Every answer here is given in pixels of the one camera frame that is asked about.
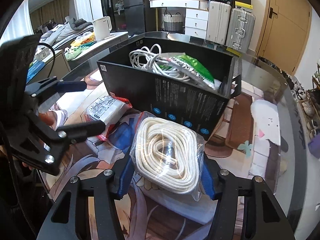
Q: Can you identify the pile of grey clothes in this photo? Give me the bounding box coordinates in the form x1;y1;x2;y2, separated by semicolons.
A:
39;17;94;49

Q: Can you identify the white red wet wipes pack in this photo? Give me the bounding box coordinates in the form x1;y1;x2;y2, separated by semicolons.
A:
86;94;133;140

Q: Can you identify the white charging cable bundle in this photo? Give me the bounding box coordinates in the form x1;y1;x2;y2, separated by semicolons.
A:
128;43;201;82

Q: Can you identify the wooden door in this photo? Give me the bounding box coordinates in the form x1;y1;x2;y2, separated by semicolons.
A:
257;0;312;74

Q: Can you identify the white electric kettle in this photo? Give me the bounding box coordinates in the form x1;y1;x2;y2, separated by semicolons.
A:
92;16;112;41

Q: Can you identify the white dressing table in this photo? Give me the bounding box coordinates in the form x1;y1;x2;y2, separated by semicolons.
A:
149;0;209;39

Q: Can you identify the person's left hand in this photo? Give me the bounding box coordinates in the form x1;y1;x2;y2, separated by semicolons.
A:
39;113;54;126

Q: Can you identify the silver aluminium suitcase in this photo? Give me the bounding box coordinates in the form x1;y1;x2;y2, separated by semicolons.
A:
226;8;255;53

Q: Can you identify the black refrigerator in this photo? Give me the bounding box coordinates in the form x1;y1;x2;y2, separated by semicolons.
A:
124;0;156;35

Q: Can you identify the grey white woven basket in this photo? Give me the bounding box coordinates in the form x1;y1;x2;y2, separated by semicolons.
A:
163;10;184;33

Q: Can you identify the bag of cream rope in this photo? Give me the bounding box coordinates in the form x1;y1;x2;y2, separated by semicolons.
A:
130;112;204;201

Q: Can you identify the green white medicine packet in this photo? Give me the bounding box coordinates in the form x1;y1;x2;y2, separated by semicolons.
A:
159;54;221;90

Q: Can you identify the shoe rack with shoes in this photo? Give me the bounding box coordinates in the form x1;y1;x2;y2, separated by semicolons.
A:
292;60;319;139

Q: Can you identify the purple paper bag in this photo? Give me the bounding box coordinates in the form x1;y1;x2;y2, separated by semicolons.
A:
308;134;320;159

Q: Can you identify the black cardboard box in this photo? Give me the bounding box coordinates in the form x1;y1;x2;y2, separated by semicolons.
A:
97;35;241;140

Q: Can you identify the dark glass display cabinet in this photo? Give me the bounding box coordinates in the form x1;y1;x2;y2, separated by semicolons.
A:
101;0;126;31

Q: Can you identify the white suitcase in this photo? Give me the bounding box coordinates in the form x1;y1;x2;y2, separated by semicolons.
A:
206;1;232;45

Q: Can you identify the black cable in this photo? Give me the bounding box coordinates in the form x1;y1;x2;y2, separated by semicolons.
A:
36;42;57;79

